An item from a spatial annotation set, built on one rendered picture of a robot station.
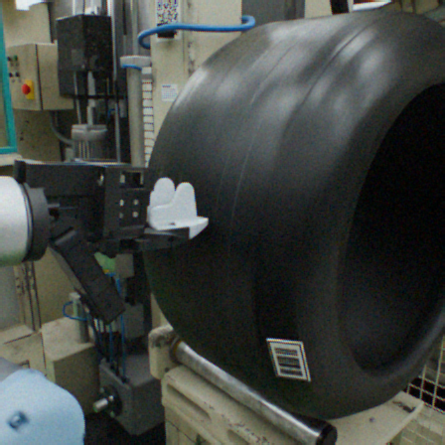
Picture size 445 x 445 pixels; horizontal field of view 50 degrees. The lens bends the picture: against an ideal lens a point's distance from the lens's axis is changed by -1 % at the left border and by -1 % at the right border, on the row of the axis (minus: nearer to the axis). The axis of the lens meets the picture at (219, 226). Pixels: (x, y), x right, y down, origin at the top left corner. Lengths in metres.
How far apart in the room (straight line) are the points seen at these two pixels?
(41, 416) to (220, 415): 0.59
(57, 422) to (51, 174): 0.21
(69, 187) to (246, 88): 0.25
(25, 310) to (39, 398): 0.81
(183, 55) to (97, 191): 0.50
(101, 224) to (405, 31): 0.42
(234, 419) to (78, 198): 0.52
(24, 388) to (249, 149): 0.34
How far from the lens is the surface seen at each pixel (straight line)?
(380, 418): 0.99
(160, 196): 0.52
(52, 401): 0.29
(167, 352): 0.94
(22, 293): 1.08
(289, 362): 0.56
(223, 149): 0.55
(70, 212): 0.44
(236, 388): 0.83
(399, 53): 0.60
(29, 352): 1.09
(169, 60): 0.93
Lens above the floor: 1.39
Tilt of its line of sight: 16 degrees down
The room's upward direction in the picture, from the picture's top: straight up
